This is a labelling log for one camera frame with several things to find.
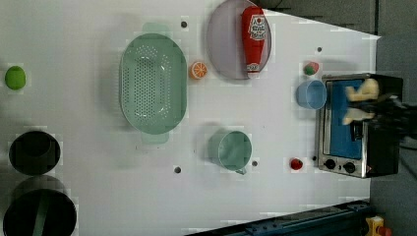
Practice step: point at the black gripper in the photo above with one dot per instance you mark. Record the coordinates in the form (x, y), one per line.
(390, 115)

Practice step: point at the yellow plush peeled banana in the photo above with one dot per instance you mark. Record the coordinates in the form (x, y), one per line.
(369, 90)

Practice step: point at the black silver toaster oven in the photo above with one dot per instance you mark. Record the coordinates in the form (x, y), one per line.
(355, 149)

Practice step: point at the light blue plastic cup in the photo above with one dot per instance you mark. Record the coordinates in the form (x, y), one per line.
(311, 94)

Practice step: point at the strawberry toy near cup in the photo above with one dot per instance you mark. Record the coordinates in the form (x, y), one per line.
(311, 68)

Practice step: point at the small red strawberry toy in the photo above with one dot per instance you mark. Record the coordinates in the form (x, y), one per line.
(296, 163)

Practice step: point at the yellow red emergency button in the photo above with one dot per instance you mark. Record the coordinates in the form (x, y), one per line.
(377, 227)

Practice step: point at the green plastic measuring cup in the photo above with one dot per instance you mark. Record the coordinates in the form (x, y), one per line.
(230, 150)

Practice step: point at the red plush ketchup bottle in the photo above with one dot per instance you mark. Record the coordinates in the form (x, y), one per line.
(254, 34)

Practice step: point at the grey round plate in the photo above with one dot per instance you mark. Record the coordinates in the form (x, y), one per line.
(224, 40)

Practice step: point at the orange slice toy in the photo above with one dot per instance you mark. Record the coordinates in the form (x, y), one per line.
(198, 70)

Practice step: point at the green plastic colander basket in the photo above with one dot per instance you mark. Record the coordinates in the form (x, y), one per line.
(153, 83)

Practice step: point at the large black round container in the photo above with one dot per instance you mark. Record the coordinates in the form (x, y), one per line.
(40, 206)

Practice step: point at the small black round container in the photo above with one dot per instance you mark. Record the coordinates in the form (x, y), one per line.
(34, 153)

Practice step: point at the green lime toy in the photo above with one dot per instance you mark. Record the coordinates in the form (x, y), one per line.
(15, 78)

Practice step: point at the blue metal frame rail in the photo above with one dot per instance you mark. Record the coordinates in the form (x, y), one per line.
(339, 220)

